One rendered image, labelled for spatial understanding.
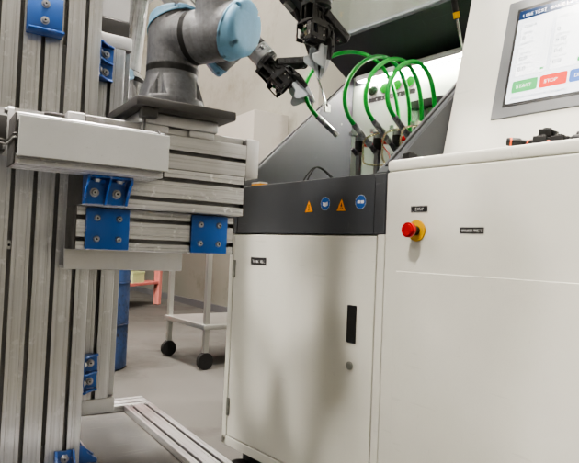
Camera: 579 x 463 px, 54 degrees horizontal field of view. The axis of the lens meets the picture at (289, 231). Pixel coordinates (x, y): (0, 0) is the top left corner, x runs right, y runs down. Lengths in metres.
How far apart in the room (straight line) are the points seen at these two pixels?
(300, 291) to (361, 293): 0.24
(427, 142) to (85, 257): 0.93
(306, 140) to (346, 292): 0.80
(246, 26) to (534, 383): 0.93
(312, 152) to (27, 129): 1.34
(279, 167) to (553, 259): 1.15
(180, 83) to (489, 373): 0.91
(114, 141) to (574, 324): 0.92
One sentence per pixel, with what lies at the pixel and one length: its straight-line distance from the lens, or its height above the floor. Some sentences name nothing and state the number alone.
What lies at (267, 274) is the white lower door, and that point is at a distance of 1.83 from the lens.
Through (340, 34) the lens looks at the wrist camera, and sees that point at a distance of 1.76.
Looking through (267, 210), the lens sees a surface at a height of 0.86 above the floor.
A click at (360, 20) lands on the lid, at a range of 2.24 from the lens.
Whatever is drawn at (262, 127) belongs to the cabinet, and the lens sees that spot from 5.42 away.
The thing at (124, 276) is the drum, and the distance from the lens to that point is 3.51.
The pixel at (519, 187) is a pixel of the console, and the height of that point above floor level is 0.89.
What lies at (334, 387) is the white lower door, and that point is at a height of 0.37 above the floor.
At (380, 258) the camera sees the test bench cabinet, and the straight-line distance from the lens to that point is 1.49.
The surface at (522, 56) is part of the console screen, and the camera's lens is 1.69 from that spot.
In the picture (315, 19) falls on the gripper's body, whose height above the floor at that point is 1.37.
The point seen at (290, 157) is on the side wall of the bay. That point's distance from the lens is 2.14.
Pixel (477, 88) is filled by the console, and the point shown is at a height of 1.21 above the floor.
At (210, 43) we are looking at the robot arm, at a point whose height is 1.16.
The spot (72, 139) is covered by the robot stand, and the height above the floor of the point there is 0.92.
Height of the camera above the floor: 0.74
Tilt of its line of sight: 2 degrees up
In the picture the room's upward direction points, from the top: 2 degrees clockwise
